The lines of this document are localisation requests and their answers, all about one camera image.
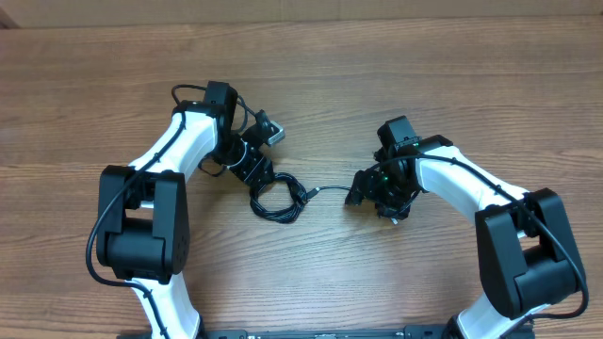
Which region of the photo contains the black cable bundle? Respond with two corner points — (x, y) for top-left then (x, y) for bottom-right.
(248, 171), (354, 224)

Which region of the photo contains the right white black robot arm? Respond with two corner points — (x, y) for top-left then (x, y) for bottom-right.
(345, 116), (590, 339)

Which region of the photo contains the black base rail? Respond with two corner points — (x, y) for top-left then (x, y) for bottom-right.
(198, 325), (446, 339)

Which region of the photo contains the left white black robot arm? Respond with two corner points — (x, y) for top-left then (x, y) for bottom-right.
(85, 81), (285, 338)

